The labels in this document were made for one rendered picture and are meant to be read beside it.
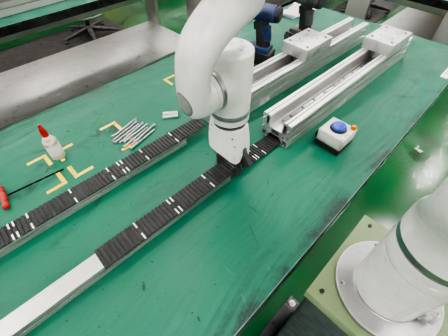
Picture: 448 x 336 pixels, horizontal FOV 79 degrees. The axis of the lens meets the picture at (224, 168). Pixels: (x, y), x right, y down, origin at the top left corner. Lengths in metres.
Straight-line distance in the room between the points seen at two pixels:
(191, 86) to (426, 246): 0.39
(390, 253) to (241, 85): 0.36
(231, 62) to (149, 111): 0.54
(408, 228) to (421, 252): 0.03
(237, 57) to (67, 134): 0.65
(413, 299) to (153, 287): 0.45
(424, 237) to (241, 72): 0.36
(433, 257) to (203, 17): 0.44
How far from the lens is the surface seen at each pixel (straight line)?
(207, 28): 0.44
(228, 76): 0.50
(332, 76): 1.05
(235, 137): 0.59
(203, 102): 0.47
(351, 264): 0.64
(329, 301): 0.60
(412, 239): 0.45
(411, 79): 1.32
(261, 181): 0.74
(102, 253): 0.65
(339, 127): 0.84
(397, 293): 0.53
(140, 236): 0.64
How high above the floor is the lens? 1.36
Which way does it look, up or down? 49 degrees down
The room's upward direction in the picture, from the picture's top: straight up
